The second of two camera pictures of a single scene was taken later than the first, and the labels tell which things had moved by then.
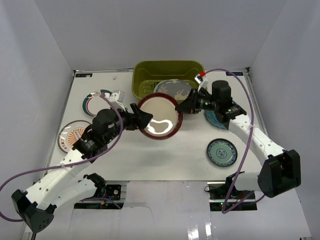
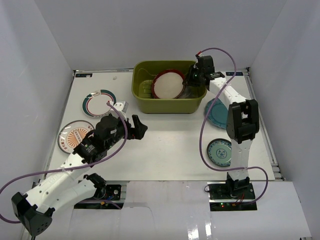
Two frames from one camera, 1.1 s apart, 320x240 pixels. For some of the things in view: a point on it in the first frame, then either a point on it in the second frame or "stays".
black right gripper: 191,102 → 189,82
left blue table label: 83,75 stays
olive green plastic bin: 146,74 stays
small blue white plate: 222,152 stays
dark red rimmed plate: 166,122 → 168,84
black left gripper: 135,117 → 133,129
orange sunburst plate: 70,132 stays
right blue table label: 235,73 stays
